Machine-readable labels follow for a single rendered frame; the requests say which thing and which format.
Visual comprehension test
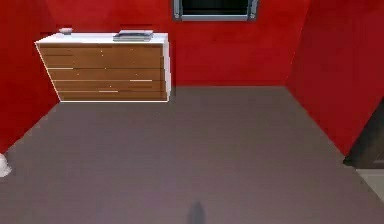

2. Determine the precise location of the brown and white chest of drawers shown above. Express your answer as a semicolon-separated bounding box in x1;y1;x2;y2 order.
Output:
34;31;173;103

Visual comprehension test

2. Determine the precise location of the white rounded object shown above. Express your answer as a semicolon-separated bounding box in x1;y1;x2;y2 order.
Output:
0;152;13;178

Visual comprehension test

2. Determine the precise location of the grey framed window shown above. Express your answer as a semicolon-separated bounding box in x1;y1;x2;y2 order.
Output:
172;0;260;23

